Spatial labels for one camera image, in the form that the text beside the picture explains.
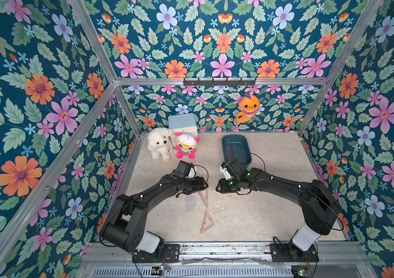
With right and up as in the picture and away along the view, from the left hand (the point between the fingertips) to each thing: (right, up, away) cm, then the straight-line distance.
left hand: (206, 183), depth 87 cm
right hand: (+7, -1, -1) cm, 7 cm away
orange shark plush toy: (+24, +42, +9) cm, 49 cm away
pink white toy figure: (-12, +20, +9) cm, 25 cm away
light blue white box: (-15, +34, +20) cm, 42 cm away
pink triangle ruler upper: (-1, -9, +3) cm, 10 cm away
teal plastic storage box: (+19, +19, +24) cm, 36 cm away
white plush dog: (-26, +21, +6) cm, 34 cm away
